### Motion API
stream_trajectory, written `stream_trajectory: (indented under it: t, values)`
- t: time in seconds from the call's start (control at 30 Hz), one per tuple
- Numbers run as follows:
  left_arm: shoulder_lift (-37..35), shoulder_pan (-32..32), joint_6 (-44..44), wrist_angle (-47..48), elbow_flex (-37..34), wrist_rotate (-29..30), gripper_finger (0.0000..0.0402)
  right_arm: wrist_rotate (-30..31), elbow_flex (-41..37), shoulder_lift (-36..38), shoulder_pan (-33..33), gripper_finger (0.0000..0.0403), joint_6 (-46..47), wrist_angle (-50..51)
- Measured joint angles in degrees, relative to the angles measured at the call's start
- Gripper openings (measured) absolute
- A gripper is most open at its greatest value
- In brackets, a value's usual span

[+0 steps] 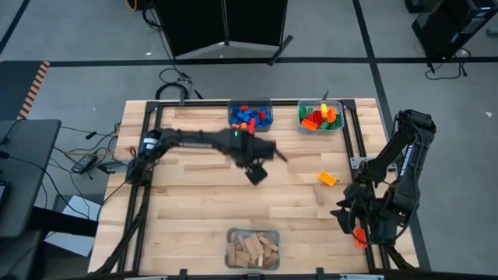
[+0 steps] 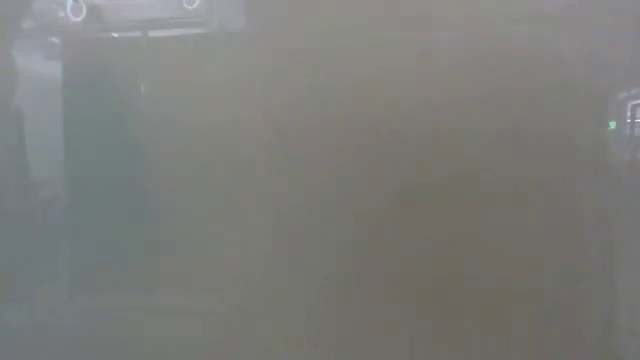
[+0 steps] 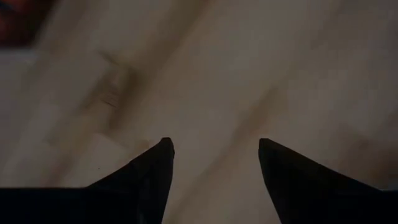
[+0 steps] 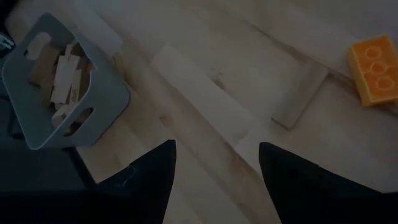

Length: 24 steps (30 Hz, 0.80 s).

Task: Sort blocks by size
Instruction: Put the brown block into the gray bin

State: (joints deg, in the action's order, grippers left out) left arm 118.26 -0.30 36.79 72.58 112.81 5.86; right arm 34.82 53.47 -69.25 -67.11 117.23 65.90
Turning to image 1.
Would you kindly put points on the clear plastic bin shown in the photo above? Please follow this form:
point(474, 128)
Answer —
point(338, 105)

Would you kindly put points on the black power brick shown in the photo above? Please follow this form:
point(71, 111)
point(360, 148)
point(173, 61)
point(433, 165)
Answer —
point(83, 163)

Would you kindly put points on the red long toy brick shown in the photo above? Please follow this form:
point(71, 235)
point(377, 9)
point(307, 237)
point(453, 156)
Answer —
point(318, 117)
point(310, 116)

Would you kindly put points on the black power adapter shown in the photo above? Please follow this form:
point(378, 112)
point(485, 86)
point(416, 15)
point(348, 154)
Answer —
point(90, 135)

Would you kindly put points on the black equipment cabinet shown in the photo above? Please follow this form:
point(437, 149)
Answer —
point(447, 27)

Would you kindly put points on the yellow long toy brick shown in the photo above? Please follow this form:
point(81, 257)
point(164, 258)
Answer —
point(325, 114)
point(324, 106)

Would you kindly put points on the white sheet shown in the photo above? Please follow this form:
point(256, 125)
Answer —
point(83, 210)

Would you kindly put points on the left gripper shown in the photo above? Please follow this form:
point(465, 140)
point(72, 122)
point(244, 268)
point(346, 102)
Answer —
point(251, 148)

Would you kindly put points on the thin red tag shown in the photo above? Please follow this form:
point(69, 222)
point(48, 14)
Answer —
point(252, 126)

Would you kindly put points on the black partition screen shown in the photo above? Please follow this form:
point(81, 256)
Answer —
point(194, 27)

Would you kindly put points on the black desk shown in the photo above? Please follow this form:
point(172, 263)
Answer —
point(27, 175)

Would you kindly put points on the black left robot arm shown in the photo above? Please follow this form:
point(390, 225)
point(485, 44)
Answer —
point(186, 140)

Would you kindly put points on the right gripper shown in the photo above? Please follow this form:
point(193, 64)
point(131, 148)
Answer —
point(360, 202)

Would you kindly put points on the pale wooden block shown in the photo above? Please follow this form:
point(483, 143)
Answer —
point(271, 260)

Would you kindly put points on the black mat striped edge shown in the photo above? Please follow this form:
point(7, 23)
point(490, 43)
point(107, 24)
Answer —
point(15, 89)

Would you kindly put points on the dark grey plastic bin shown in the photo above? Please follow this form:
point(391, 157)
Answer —
point(251, 130)

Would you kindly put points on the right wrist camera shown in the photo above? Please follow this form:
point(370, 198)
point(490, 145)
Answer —
point(347, 225)

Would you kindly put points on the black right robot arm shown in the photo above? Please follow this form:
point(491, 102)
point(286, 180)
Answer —
point(404, 167)

